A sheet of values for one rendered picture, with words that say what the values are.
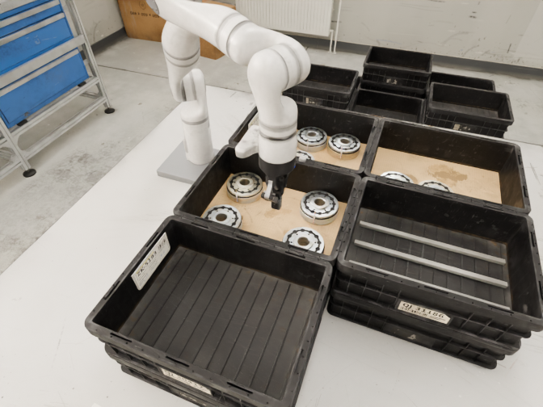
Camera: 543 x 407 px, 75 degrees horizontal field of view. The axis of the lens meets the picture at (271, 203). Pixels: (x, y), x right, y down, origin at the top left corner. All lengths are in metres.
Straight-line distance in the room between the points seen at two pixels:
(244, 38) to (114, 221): 0.79
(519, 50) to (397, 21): 1.11
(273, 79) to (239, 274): 0.47
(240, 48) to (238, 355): 0.57
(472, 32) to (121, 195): 3.45
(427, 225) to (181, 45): 0.77
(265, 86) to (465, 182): 0.79
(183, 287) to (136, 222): 0.40
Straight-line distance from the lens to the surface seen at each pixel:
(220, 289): 0.84
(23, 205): 2.63
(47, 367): 1.03
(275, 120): 0.63
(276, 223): 0.95
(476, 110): 2.36
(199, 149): 1.28
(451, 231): 1.05
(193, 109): 1.21
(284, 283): 0.84
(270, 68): 0.57
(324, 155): 1.18
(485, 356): 0.98
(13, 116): 2.73
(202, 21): 0.70
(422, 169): 1.21
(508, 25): 4.05
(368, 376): 0.92
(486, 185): 1.23
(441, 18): 3.97
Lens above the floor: 1.54
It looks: 45 degrees down
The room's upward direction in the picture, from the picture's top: straight up
